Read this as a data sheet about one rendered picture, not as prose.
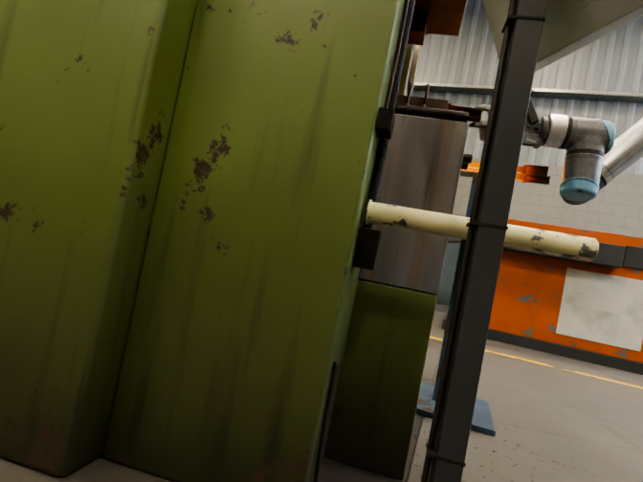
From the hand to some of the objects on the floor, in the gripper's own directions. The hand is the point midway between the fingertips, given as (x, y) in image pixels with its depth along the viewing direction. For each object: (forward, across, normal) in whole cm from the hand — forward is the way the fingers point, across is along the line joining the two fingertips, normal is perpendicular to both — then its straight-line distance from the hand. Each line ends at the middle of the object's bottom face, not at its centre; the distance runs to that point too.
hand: (472, 114), depth 123 cm
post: (0, -58, -100) cm, 116 cm away
